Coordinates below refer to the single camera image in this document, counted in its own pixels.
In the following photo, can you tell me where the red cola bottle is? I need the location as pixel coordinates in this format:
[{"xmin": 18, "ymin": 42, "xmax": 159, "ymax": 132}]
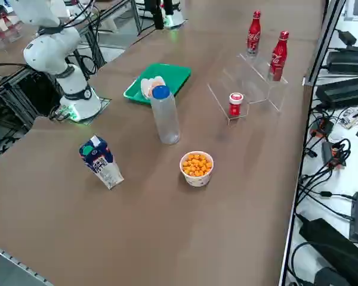
[
  {"xmin": 267, "ymin": 30, "xmax": 289, "ymax": 82},
  {"xmin": 246, "ymin": 10, "xmax": 262, "ymax": 57}
]

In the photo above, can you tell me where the black power brick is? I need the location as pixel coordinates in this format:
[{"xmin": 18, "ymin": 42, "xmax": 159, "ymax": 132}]
[
  {"xmin": 315, "ymin": 76, "xmax": 358, "ymax": 108},
  {"xmin": 326, "ymin": 51, "xmax": 358, "ymax": 75}
]

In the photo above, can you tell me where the blue white milk carton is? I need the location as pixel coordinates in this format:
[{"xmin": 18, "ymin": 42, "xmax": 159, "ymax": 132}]
[{"xmin": 79, "ymin": 134, "xmax": 125, "ymax": 190}]

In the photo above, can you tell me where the black red power plug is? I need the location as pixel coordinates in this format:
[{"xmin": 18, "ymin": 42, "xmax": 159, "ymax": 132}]
[
  {"xmin": 331, "ymin": 147, "xmax": 347, "ymax": 169},
  {"xmin": 309, "ymin": 118, "xmax": 335, "ymax": 138}
]

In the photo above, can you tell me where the long black power strip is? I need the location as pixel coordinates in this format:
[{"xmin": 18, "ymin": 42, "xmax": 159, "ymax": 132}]
[{"xmin": 298, "ymin": 217, "xmax": 358, "ymax": 286}]

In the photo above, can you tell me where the small black adapter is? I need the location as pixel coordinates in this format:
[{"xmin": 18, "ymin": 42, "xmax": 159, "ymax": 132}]
[{"xmin": 321, "ymin": 141, "xmax": 334, "ymax": 165}]

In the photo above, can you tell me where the black cable loop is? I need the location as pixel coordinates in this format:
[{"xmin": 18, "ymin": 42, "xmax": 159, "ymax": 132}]
[{"xmin": 288, "ymin": 241, "xmax": 317, "ymax": 286}]

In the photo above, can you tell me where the orange snack balls heap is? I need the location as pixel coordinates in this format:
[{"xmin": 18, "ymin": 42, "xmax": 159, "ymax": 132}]
[{"xmin": 182, "ymin": 152, "xmax": 212, "ymax": 177}]

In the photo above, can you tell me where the clear acrylic display stand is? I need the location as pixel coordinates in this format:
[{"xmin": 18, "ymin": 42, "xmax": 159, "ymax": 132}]
[{"xmin": 207, "ymin": 52, "xmax": 289, "ymax": 125}]

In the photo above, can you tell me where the white paper snack cup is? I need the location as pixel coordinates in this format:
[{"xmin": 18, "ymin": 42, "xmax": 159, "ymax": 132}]
[{"xmin": 179, "ymin": 150, "xmax": 215, "ymax": 188}]

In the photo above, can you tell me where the pale snack packet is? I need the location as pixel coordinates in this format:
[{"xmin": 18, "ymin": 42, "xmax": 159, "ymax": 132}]
[{"xmin": 140, "ymin": 76, "xmax": 165, "ymax": 99}]

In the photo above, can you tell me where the aluminium table rail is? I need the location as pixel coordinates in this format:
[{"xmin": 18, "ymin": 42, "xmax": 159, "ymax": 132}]
[{"xmin": 0, "ymin": 240, "xmax": 54, "ymax": 286}]

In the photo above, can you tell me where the clear bottle with blue cap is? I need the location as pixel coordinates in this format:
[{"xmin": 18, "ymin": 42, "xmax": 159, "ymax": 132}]
[{"xmin": 150, "ymin": 85, "xmax": 181, "ymax": 145}]

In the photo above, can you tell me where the black metal rack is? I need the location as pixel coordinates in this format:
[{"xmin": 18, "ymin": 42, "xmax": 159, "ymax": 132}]
[{"xmin": 0, "ymin": 67, "xmax": 63, "ymax": 132}]

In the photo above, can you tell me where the green plastic tray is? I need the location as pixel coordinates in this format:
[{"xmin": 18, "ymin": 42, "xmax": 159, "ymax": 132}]
[{"xmin": 123, "ymin": 62, "xmax": 193, "ymax": 105}]

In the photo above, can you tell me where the black power adapter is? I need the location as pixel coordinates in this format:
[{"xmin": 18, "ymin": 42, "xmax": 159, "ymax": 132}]
[{"xmin": 337, "ymin": 29, "xmax": 357, "ymax": 46}]

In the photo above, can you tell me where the small red jar white lid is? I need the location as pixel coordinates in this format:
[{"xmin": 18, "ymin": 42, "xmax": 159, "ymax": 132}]
[{"xmin": 229, "ymin": 92, "xmax": 245, "ymax": 117}]

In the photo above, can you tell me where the black cable with inline box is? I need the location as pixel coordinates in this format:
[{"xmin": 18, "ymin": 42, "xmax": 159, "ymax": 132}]
[{"xmin": 298, "ymin": 189, "xmax": 357, "ymax": 201}]

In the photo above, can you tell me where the aluminium frame post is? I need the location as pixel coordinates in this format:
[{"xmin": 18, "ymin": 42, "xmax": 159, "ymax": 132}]
[{"xmin": 303, "ymin": 0, "xmax": 347, "ymax": 87}]

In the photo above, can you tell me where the white printed packet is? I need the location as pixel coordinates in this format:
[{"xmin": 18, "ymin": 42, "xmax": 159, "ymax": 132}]
[{"xmin": 340, "ymin": 105, "xmax": 358, "ymax": 129}]

